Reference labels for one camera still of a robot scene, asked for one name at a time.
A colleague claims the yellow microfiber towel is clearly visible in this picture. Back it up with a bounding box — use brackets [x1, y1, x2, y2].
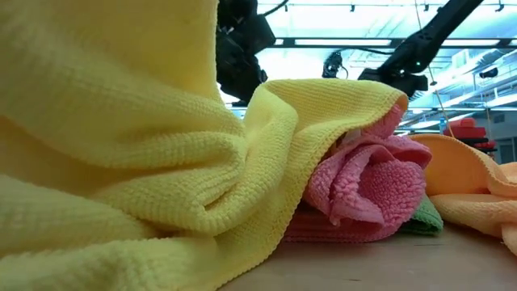
[0, 0, 409, 291]

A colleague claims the black overhead camera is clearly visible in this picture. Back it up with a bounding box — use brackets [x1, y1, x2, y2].
[322, 50, 349, 80]

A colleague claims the green microfiber towel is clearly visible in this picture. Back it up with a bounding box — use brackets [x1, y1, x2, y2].
[399, 196, 444, 237]

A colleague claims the black overhead frame beam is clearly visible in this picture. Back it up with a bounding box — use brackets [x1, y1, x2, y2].
[274, 37, 517, 49]

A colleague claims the large orange microfiber towel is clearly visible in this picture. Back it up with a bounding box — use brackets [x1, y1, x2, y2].
[410, 133, 517, 258]

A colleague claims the bunched pink microfiber towel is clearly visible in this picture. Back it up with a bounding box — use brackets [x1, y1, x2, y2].
[282, 103, 433, 243]

